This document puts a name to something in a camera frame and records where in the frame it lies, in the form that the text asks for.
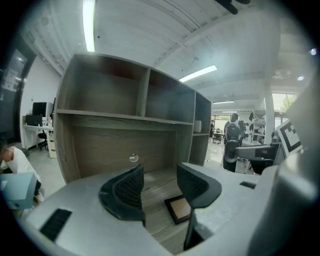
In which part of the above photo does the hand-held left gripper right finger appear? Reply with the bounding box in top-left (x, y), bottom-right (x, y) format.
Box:
top-left (174, 162), bottom-right (281, 256)

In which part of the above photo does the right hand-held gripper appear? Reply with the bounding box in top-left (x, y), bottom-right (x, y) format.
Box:
top-left (234, 118), bottom-right (305, 166)

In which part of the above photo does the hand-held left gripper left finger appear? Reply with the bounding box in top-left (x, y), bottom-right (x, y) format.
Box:
top-left (24, 163), bottom-right (174, 256)

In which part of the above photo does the dark framed picture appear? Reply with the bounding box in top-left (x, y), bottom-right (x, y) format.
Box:
top-left (164, 194), bottom-right (194, 225)

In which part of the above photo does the wooden desk shelf unit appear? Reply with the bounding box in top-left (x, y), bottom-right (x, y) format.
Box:
top-left (53, 53), bottom-right (213, 185)

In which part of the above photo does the white metal shelf rack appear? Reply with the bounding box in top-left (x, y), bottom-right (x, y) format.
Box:
top-left (250, 109), bottom-right (267, 145)

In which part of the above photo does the glass window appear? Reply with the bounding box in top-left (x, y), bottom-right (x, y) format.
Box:
top-left (271, 92), bottom-right (297, 114)

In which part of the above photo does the light blue box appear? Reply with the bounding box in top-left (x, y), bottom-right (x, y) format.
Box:
top-left (0, 171), bottom-right (38, 210)

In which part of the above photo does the black office chair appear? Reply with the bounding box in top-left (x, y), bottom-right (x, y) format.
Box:
top-left (37, 129), bottom-right (49, 151)

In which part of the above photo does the white office table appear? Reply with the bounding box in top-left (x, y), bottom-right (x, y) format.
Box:
top-left (22, 123), bottom-right (55, 159)

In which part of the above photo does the black box device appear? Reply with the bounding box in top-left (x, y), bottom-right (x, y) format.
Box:
top-left (25, 114), bottom-right (43, 127)

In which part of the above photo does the black monitor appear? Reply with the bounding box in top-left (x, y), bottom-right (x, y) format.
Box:
top-left (32, 101), bottom-right (48, 118)

